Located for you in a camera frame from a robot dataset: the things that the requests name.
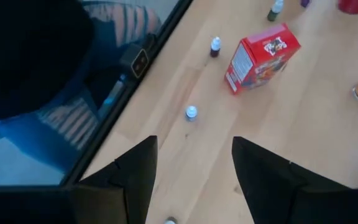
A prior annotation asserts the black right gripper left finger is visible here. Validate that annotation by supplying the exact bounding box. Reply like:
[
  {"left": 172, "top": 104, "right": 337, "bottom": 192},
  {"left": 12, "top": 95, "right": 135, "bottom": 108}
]
[{"left": 73, "top": 135, "right": 158, "bottom": 224}]

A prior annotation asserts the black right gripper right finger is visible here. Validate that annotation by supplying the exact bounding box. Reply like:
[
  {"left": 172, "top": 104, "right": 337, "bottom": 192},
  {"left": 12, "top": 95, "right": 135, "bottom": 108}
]
[{"left": 232, "top": 136, "right": 351, "bottom": 224}]

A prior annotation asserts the red Froot Loops cereal box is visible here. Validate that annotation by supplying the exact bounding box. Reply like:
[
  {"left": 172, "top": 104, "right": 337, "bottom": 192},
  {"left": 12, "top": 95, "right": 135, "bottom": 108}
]
[{"left": 224, "top": 22, "right": 301, "bottom": 95}]

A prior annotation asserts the red plastic container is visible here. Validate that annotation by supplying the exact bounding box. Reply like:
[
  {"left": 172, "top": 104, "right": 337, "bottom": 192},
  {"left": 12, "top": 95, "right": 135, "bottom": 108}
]
[{"left": 337, "top": 0, "right": 358, "bottom": 15}]

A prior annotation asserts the blue-label dropper bottle white cap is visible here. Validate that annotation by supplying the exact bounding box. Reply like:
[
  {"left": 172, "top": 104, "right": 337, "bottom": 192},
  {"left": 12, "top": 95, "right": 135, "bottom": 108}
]
[{"left": 185, "top": 105, "right": 199, "bottom": 122}]

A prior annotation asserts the person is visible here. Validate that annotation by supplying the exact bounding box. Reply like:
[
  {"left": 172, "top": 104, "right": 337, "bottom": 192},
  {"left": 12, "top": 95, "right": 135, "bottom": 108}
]
[{"left": 0, "top": 0, "right": 164, "bottom": 187}]

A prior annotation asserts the black table-level camera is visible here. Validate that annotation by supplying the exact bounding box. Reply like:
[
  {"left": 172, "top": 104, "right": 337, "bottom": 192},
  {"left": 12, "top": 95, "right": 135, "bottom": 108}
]
[{"left": 119, "top": 43, "right": 150, "bottom": 78}]

